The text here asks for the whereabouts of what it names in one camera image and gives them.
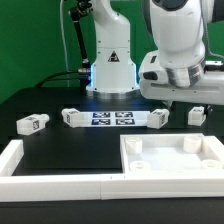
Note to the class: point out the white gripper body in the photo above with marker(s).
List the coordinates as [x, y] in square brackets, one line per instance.
[153, 83]

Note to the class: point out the white square table top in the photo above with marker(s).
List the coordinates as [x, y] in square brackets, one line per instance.
[143, 153]

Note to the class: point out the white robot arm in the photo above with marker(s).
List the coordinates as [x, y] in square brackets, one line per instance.
[182, 67]

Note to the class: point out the white U-shaped fence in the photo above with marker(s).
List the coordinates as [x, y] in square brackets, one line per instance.
[206, 182]

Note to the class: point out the white sheet with markers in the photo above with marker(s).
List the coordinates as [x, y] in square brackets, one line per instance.
[114, 119]

